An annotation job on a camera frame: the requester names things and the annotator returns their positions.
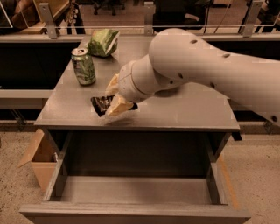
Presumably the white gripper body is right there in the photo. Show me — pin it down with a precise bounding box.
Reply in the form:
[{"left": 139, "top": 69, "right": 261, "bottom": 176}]
[{"left": 118, "top": 61, "right": 149, "bottom": 103}]

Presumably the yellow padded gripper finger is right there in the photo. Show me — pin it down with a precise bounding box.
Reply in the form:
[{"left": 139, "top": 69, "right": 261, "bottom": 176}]
[
  {"left": 105, "top": 73, "right": 119, "bottom": 95},
  {"left": 105, "top": 94, "right": 134, "bottom": 116}
]

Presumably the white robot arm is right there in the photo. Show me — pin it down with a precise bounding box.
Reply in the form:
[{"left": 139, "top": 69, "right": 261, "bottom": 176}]
[{"left": 105, "top": 28, "right": 280, "bottom": 126}]

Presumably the grey cabinet counter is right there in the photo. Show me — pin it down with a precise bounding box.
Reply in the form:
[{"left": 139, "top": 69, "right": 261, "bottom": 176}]
[{"left": 36, "top": 36, "right": 240, "bottom": 167}]

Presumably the grey open top drawer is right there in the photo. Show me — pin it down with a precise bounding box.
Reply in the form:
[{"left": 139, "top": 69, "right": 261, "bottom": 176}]
[{"left": 20, "top": 131, "right": 250, "bottom": 224}]

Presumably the green soda can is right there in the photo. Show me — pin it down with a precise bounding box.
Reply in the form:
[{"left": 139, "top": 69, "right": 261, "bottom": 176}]
[{"left": 71, "top": 48, "right": 95, "bottom": 86}]

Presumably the green chip bag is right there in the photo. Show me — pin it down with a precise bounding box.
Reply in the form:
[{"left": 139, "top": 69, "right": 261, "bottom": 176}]
[{"left": 87, "top": 29, "right": 120, "bottom": 58}]

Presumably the black office chair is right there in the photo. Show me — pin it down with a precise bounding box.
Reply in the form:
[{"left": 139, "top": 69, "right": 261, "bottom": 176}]
[{"left": 152, "top": 0, "right": 210, "bottom": 32}]

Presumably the metal railing with posts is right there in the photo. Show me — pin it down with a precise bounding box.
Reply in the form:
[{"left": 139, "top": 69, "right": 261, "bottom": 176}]
[{"left": 0, "top": 0, "right": 279, "bottom": 37}]

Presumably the brown cardboard box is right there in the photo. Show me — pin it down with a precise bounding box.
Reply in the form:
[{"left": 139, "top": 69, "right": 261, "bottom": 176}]
[{"left": 18, "top": 129, "right": 59, "bottom": 193}]

